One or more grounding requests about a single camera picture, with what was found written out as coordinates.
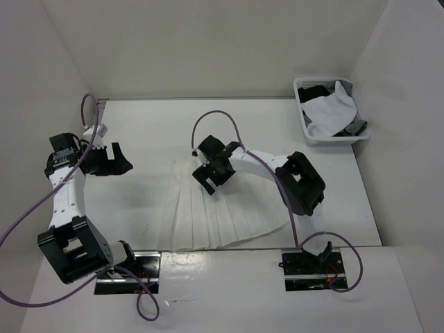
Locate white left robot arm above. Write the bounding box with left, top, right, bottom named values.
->
left=37, top=133, right=138, bottom=284

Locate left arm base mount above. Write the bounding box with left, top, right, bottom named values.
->
left=94, top=240, right=161, bottom=296

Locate black garment in basket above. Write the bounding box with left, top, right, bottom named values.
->
left=298, top=85, right=331, bottom=103

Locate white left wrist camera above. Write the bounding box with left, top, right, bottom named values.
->
left=83, top=123, right=108, bottom=149

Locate white pleated skirt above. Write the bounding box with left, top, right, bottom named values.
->
left=157, top=160, right=289, bottom=252

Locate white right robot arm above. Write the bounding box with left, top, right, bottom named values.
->
left=106, top=135, right=325, bottom=252

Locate grey garment in basket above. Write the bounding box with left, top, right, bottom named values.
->
left=334, top=80, right=368, bottom=137

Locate white garment in basket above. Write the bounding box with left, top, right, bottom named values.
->
left=300, top=80, right=357, bottom=138

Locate white plastic basket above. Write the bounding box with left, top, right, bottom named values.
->
left=293, top=76, right=370, bottom=146

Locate aluminium table edge rail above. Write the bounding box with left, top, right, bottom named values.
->
left=97, top=99, right=108, bottom=114

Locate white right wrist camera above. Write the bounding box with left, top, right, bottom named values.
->
left=191, top=148, right=210, bottom=166

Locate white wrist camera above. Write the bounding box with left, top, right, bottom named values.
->
left=191, top=148, right=210, bottom=166
left=83, top=123, right=108, bottom=149

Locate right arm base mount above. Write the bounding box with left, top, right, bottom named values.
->
left=278, top=241, right=348, bottom=291

